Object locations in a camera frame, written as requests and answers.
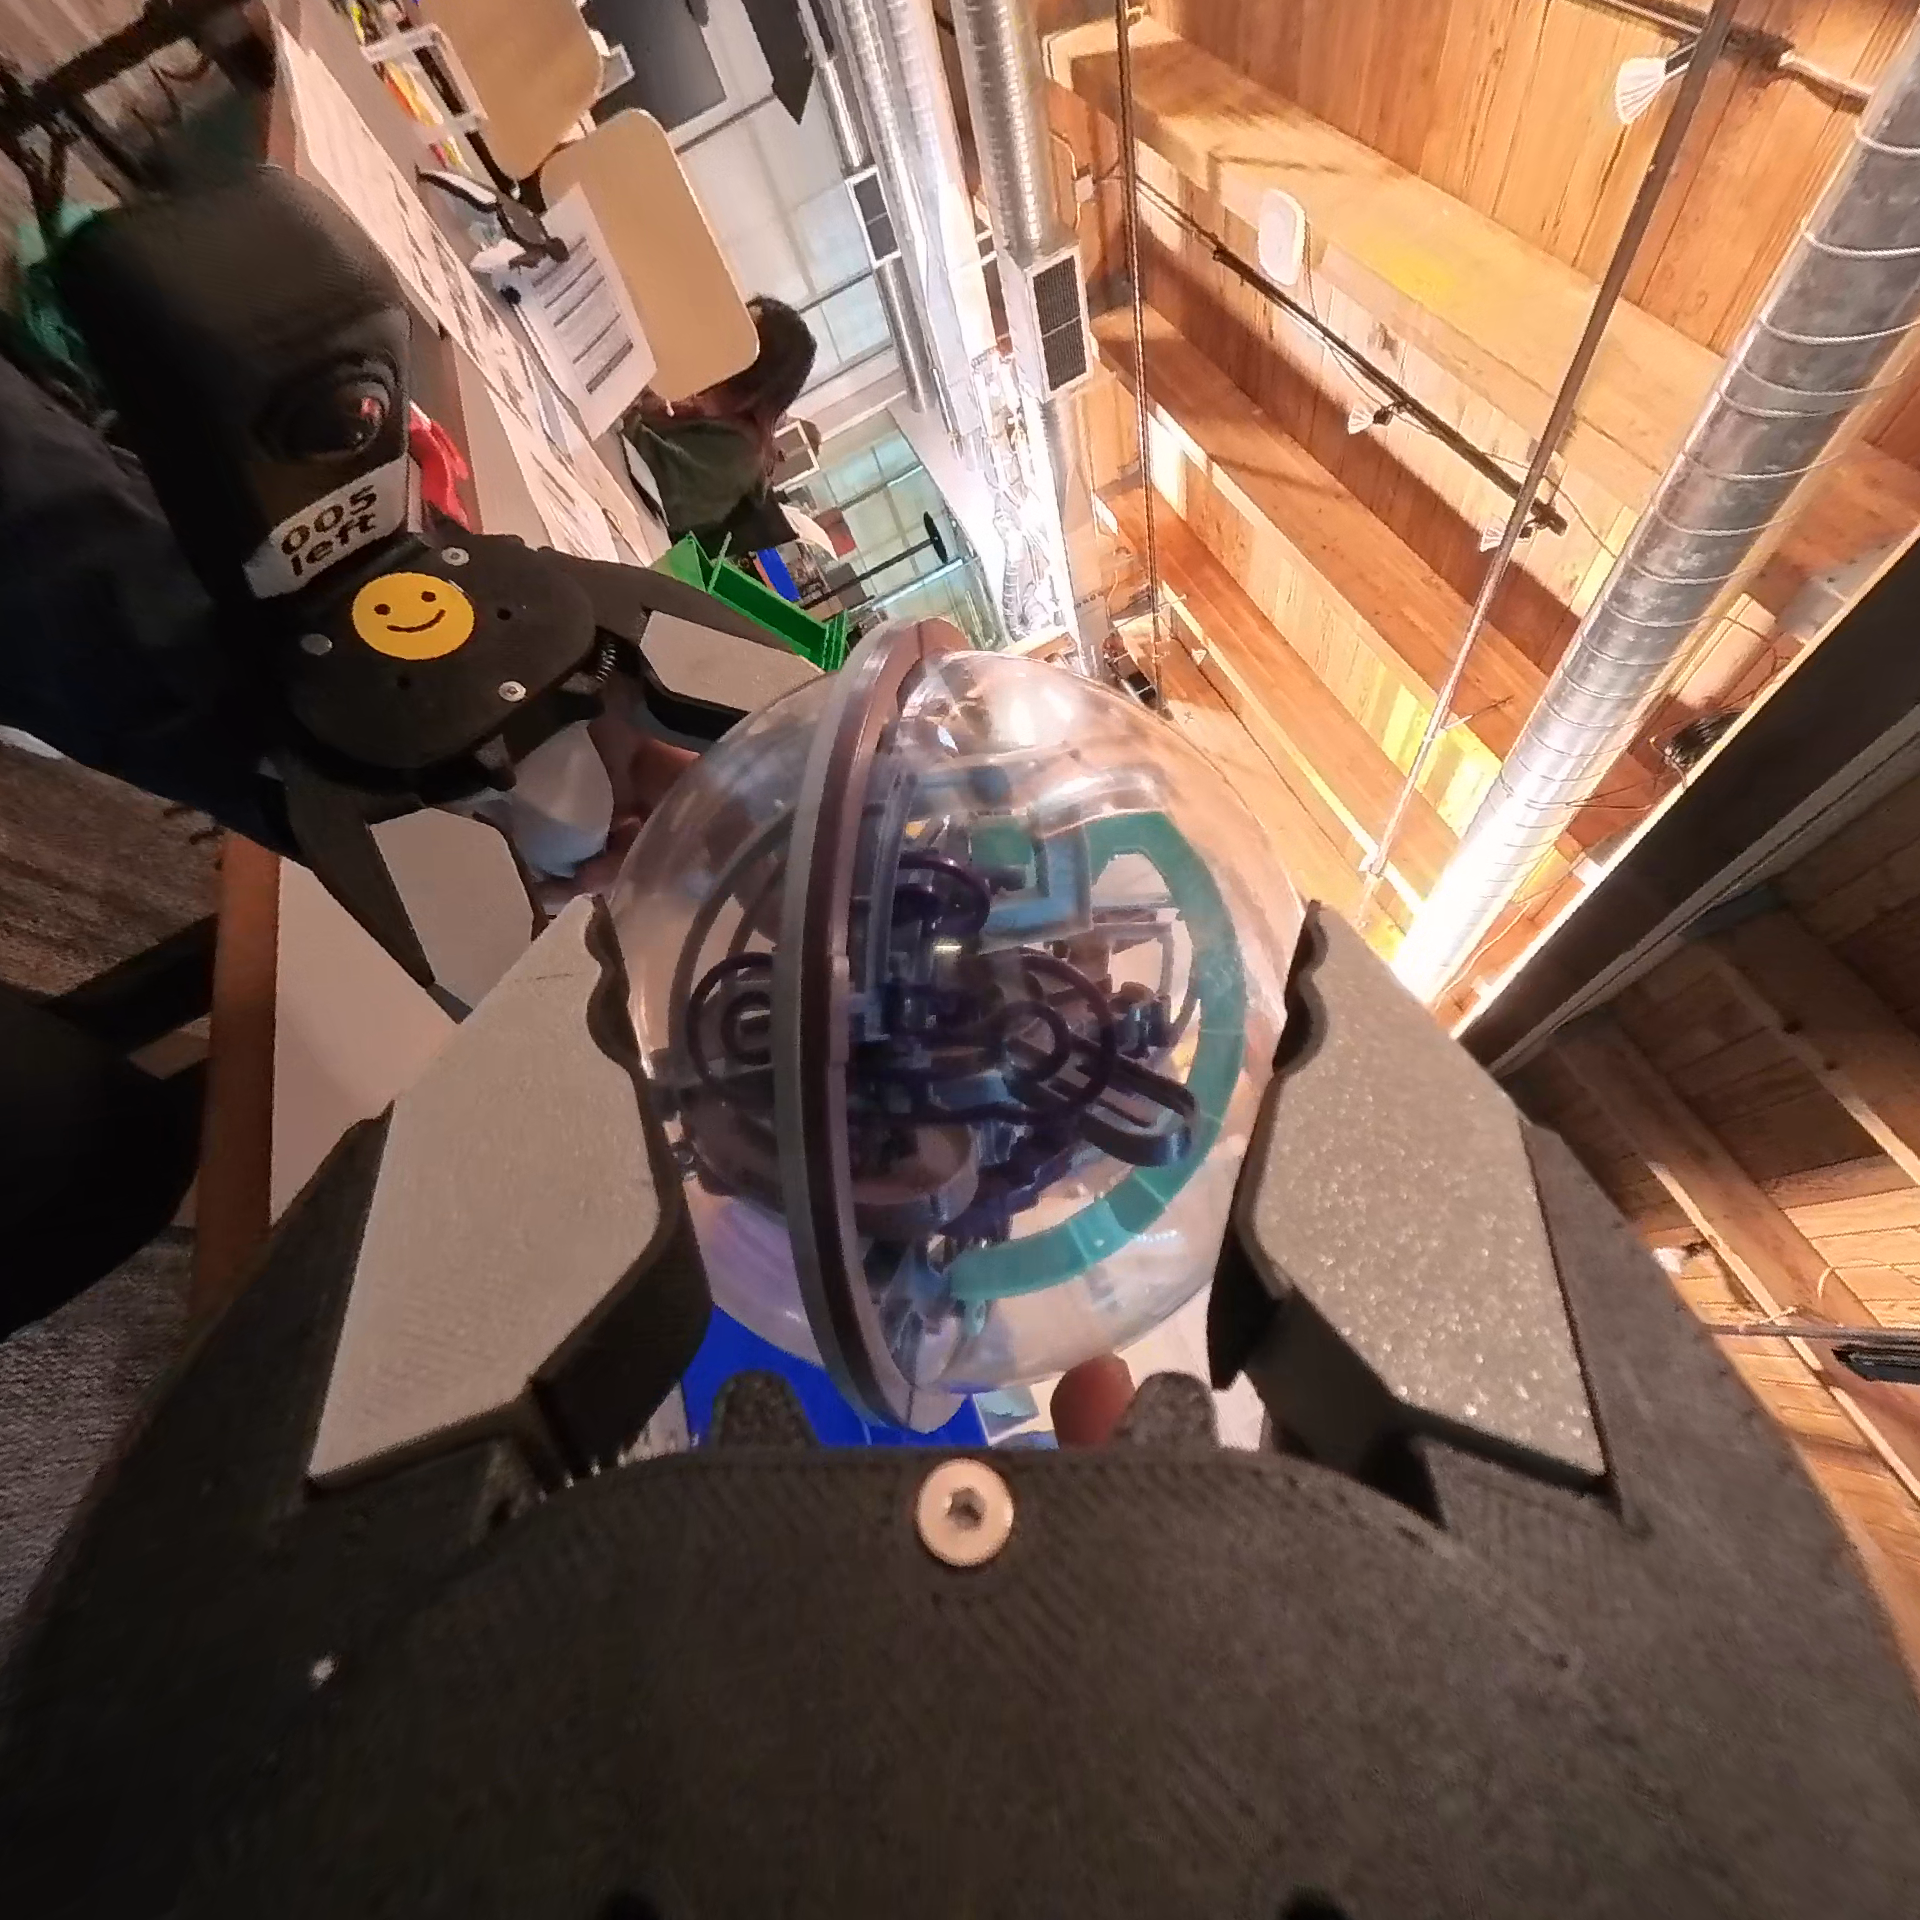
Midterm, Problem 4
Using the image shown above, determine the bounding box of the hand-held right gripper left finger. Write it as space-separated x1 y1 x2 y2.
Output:
307 895 711 1489

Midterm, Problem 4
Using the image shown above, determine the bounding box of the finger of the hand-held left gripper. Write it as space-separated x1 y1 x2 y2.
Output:
599 591 830 751
271 749 483 1023

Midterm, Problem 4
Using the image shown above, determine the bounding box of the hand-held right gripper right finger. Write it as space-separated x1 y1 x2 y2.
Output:
1209 900 1609 1517

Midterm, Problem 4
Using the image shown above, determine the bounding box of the clear plastic maze ball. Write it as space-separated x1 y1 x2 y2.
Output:
596 615 1310 1445

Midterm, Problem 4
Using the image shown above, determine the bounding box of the person's left forearm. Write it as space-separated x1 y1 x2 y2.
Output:
0 352 303 817

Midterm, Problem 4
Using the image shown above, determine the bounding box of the person's right hand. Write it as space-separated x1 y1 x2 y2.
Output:
1050 1353 1137 1450

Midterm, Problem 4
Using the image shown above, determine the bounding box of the green plastic bin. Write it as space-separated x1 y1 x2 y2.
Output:
654 527 847 681

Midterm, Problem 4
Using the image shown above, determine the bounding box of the blue plastic bin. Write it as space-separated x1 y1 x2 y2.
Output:
674 1303 1059 1449

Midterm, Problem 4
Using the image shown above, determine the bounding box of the printed paper sheet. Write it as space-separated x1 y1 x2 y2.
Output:
504 186 657 440

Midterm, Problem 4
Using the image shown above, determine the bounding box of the beige chair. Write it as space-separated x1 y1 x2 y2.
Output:
538 106 761 436
422 0 607 184

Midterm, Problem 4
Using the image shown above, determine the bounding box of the white air vent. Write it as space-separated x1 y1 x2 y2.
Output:
1001 244 1099 405

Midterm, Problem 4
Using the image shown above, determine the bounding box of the small metal air duct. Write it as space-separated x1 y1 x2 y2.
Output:
833 0 1089 392

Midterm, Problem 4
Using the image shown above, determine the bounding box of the large metal air duct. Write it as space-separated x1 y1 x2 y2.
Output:
1394 0 1920 999

